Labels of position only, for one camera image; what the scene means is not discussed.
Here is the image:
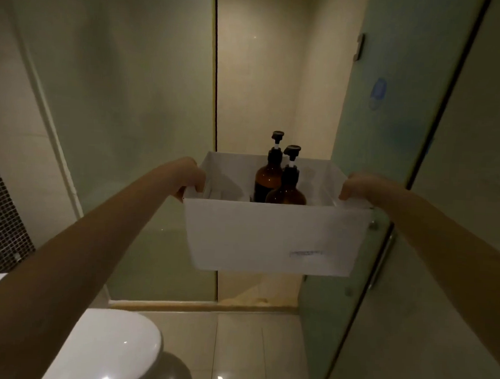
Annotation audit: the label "person's left hand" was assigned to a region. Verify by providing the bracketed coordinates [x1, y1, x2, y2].
[171, 156, 208, 204]

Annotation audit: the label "person's right hand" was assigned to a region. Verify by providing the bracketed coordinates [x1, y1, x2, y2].
[337, 171, 387, 211]

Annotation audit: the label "amber pump bottle white label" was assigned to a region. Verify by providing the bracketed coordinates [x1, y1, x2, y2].
[265, 143, 311, 207]

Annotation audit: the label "amber pump bottle black label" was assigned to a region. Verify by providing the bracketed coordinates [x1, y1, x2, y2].
[253, 129, 286, 205]

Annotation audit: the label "white cardboard box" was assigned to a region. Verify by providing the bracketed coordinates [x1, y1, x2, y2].
[178, 149, 377, 281]

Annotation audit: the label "person's left forearm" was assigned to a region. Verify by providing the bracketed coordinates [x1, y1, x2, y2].
[0, 148, 185, 379]

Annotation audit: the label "person's right forearm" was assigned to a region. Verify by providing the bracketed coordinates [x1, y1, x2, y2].
[361, 180, 500, 377]

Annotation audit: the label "frosted glass shower panel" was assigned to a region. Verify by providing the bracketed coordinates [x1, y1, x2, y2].
[318, 0, 500, 379]
[0, 0, 236, 308]

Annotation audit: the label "frosted glass shower door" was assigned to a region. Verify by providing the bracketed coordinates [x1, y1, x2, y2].
[293, 0, 493, 379]

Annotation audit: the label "blue round sticker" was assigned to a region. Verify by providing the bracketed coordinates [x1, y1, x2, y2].
[368, 76, 389, 111]

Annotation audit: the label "white toilet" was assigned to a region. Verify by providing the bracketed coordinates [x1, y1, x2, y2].
[0, 272, 167, 379]

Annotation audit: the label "chrome door handle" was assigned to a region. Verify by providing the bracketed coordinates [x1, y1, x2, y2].
[364, 219, 397, 292]

